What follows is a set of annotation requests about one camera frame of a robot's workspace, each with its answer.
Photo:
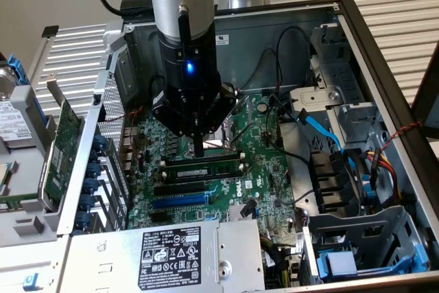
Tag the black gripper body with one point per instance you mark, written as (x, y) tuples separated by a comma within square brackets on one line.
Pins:
[(199, 83)]

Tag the green RAM stick white label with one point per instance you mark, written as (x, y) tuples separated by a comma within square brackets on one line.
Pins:
[(17, 200), (192, 173)]

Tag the metal socket cover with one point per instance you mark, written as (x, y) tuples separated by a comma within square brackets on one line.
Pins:
[(249, 109)]

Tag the silver CPU socket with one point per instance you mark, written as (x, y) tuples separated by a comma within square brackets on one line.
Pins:
[(216, 144)]

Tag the thin metal locking lever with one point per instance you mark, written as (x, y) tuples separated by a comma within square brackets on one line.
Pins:
[(219, 148)]

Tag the round coin cell battery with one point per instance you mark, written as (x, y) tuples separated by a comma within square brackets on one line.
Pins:
[(262, 107)]

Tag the silver rear port block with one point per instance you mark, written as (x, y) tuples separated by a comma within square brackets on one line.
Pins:
[(127, 142)]

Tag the long black expansion slot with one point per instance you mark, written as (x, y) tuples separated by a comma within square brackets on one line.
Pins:
[(178, 189)]

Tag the blue slot latch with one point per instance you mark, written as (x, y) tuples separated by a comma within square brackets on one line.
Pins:
[(88, 203), (83, 220), (91, 187), (100, 143), (93, 171)]

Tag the grey metal PC case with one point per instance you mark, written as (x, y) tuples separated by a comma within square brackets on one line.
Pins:
[(254, 29)]

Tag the blue expansion slot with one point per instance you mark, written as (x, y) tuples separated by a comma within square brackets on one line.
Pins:
[(178, 201)]

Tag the silver drive cage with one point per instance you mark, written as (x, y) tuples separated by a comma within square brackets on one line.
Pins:
[(315, 96)]

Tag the green motherboard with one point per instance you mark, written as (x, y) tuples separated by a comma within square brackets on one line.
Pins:
[(192, 214)]

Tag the short black expansion slot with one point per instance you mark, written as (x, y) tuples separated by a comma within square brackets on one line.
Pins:
[(158, 217)]

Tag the silver chipset heatsink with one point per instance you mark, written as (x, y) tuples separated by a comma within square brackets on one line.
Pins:
[(235, 213)]

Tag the black box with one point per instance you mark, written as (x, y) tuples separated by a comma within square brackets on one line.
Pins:
[(135, 2)]

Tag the green graphics card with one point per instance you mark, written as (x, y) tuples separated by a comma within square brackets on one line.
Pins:
[(63, 149)]

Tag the black fan shroud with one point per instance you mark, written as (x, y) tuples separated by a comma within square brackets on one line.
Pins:
[(329, 183)]

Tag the black slat end cap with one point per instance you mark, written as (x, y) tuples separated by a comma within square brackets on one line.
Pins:
[(50, 31)]

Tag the silver hard disk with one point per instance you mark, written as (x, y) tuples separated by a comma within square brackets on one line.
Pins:
[(12, 125)]

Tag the grey parts rack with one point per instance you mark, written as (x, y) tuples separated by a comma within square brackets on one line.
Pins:
[(27, 186)]

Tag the silver power supply unit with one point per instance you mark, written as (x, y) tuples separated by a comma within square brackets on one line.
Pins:
[(109, 265)]

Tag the grey disk bay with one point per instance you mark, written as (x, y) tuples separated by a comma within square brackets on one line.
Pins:
[(343, 228)]

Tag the silver CPU chip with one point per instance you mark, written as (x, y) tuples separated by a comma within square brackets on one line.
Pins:
[(4, 178)]

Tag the blue disk carrier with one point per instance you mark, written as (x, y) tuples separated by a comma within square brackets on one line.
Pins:
[(339, 262)]

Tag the black upright panel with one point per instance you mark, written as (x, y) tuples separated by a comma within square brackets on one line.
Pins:
[(428, 101)]

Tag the blue plastic block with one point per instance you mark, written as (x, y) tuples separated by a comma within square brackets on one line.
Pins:
[(31, 282)]

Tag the white case wall sticker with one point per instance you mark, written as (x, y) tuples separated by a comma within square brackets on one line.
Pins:
[(222, 40)]

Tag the silver corner bracket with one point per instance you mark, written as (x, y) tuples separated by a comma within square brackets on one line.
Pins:
[(113, 37)]

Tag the blue disk rail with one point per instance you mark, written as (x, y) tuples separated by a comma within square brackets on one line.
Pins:
[(15, 66)]

